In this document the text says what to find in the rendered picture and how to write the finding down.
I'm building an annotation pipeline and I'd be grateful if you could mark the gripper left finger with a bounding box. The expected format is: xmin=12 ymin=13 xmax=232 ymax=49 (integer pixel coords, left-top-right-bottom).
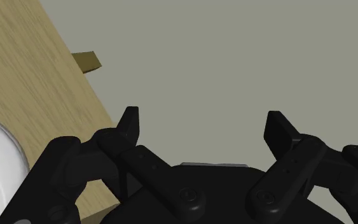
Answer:
xmin=0 ymin=106 xmax=207 ymax=224

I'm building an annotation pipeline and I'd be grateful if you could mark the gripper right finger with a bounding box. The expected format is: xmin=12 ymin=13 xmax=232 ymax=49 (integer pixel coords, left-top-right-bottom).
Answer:
xmin=247 ymin=110 xmax=358 ymax=224

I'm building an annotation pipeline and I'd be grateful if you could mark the light wooden table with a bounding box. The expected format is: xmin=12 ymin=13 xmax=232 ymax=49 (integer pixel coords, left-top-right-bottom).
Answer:
xmin=0 ymin=0 xmax=121 ymax=224

